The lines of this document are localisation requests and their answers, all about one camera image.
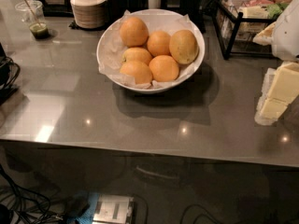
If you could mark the silver device on floor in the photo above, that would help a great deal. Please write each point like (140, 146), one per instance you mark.
(113, 209)

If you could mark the orange at bowl middle left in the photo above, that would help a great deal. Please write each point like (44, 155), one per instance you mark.
(136, 54)

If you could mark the white paper bowl liner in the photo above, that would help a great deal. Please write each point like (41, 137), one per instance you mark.
(109, 52)

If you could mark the wooden stir stick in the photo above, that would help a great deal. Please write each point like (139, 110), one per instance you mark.
(34, 15)

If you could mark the black cup holder container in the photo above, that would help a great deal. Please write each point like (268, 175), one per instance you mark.
(116, 2)

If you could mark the orange at bowl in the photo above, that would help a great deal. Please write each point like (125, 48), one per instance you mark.
(134, 32)
(136, 72)
(136, 54)
(164, 68)
(158, 43)

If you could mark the orange at bowl centre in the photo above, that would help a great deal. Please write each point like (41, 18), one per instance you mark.
(158, 43)

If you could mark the black wire rack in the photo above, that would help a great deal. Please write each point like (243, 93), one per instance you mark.
(235, 32)

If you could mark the white ceramic bowl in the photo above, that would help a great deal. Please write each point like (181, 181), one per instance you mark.
(149, 90)

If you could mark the orange at bowl front left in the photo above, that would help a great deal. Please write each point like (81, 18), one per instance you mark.
(136, 72)

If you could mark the large yellowish orange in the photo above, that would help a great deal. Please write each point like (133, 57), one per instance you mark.
(183, 46)

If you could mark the orange at bowl top left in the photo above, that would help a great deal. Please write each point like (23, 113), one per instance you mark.
(134, 32)

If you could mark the orange at bowl front right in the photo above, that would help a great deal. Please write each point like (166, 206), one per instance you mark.
(164, 68)

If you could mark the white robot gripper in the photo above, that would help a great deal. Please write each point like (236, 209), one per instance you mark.
(287, 36)

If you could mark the stack of paper bowls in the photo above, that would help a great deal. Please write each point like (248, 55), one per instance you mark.
(89, 14)

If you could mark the clear plastic cup green drink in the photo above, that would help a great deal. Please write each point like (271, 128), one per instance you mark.
(27, 17)

